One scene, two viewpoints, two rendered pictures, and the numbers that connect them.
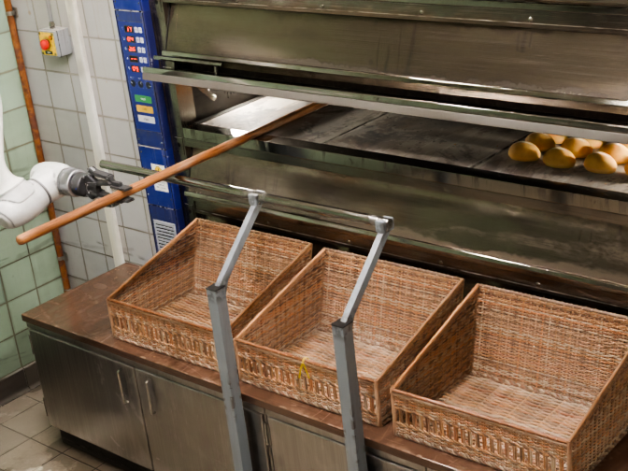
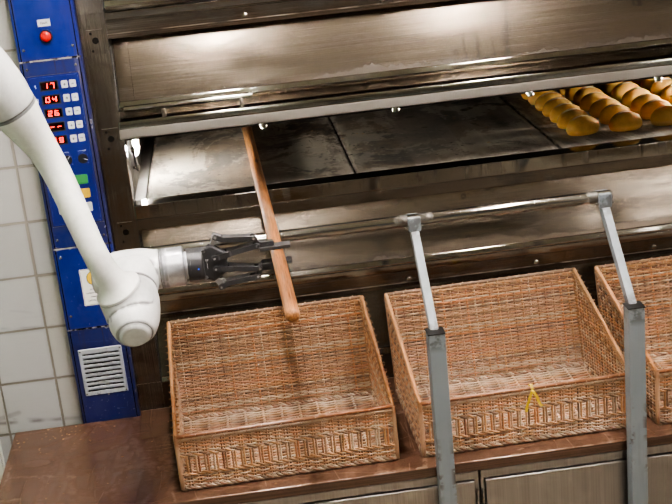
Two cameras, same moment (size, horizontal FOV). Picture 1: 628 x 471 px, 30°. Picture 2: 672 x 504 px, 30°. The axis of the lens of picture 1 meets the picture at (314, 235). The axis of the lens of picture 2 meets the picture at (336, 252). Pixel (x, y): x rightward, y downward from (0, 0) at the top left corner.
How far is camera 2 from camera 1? 285 cm
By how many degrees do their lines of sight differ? 44
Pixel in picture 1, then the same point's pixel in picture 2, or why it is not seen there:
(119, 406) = not seen: outside the picture
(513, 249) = (631, 217)
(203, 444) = not seen: outside the picture
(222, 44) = (221, 75)
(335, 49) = (403, 47)
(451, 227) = (554, 216)
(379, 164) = (459, 170)
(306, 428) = (545, 467)
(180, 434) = not seen: outside the picture
